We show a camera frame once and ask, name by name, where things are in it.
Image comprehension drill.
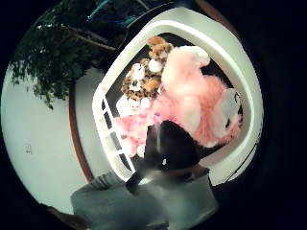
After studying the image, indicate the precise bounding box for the large pink plush toy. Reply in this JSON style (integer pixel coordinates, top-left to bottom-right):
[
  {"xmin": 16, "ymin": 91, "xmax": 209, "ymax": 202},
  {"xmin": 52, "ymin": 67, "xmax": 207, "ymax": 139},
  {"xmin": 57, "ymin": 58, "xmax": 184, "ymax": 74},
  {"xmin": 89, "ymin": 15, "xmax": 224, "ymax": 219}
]
[{"xmin": 153, "ymin": 45, "xmax": 244, "ymax": 149}]

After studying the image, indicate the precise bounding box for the green leafy plant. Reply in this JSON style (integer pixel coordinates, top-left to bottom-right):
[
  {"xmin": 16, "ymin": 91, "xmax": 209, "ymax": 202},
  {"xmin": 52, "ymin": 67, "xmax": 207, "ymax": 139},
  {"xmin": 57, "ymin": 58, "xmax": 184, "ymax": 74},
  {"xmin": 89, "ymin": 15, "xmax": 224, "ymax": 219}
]
[{"xmin": 9, "ymin": 0, "xmax": 152, "ymax": 110}]

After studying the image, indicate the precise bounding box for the white plastic basket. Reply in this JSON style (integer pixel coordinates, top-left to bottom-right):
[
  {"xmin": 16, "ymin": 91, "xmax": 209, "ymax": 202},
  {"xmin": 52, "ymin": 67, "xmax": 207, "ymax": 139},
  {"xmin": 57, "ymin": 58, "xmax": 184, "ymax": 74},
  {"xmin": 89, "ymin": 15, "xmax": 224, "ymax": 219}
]
[{"xmin": 91, "ymin": 7, "xmax": 265, "ymax": 187}]

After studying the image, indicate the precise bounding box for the leopard spotted plush toy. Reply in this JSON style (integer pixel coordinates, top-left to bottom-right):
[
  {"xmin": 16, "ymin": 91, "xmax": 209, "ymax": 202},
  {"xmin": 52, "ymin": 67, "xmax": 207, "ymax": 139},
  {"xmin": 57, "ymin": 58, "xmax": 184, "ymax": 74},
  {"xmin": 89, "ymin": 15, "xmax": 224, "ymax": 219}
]
[{"xmin": 120, "ymin": 35, "xmax": 175, "ymax": 109}]

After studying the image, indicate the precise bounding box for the pink white mottled plush toy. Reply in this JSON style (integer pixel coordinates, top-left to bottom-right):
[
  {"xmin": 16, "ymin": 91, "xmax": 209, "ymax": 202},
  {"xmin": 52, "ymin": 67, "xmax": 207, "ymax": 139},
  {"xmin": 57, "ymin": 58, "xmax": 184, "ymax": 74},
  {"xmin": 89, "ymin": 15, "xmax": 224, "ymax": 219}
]
[{"xmin": 112, "ymin": 114, "xmax": 158, "ymax": 158}]

